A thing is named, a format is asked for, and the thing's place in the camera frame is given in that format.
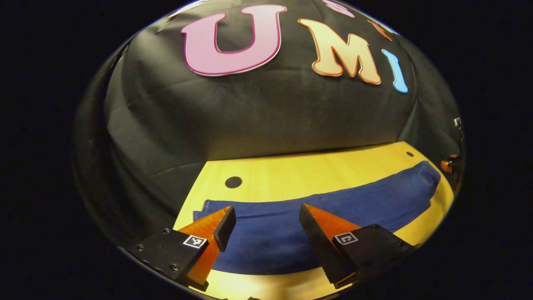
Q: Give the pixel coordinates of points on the black backdrop cloth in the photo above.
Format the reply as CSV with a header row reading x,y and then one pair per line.
x,y
250,116

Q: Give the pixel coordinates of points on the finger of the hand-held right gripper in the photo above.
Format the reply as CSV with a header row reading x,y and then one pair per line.
x,y
446,166

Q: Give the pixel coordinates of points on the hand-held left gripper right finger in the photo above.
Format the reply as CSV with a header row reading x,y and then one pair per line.
x,y
318,246

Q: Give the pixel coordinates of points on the blue denim jeans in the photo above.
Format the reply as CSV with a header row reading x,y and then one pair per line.
x,y
270,241

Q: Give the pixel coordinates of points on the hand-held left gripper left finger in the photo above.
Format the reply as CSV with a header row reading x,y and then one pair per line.
x,y
227,227

